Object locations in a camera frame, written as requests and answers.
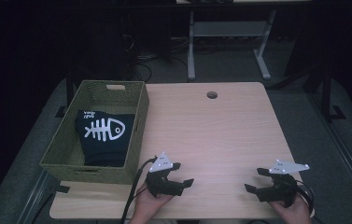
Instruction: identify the person's left hand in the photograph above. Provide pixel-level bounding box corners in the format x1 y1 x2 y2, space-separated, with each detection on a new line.
128 181 176 224

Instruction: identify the grey metal desk frame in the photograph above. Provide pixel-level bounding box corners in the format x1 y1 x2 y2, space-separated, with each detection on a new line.
176 0 312 81

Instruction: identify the dark fish skeleton print shirt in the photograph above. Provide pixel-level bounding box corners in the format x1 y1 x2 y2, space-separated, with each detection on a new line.
75 109 136 168

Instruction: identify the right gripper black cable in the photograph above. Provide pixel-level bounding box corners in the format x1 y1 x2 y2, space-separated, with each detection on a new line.
294 179 317 217

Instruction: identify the aluminium floor rail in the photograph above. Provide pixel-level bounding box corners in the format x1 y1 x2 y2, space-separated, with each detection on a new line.
16 169 56 224
307 91 352 216

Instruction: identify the dark tape strip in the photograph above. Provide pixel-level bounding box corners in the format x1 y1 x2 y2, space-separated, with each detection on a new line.
54 184 71 194

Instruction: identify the person's right hand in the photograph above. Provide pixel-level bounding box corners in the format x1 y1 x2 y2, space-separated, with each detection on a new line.
268 194 316 224

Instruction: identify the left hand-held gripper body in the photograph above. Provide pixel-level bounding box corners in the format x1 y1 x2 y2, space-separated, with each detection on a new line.
145 151 185 198

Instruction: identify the bundle of floor cables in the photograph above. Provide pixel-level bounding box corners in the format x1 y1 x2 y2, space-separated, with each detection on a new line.
131 35 190 82

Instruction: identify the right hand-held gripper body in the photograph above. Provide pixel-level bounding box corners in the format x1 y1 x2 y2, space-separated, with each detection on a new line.
256 159 311 209

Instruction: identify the green woven basket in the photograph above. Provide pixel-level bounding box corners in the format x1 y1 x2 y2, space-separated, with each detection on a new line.
38 79 150 185

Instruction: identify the black stand with foot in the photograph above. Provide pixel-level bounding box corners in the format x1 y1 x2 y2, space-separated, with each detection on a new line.
54 71 76 119
303 66 347 122

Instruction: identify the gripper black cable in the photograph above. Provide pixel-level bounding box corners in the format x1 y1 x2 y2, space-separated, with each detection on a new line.
120 155 159 224
294 179 317 217

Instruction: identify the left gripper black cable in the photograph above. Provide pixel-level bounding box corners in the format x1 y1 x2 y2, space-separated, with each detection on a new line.
120 155 159 224

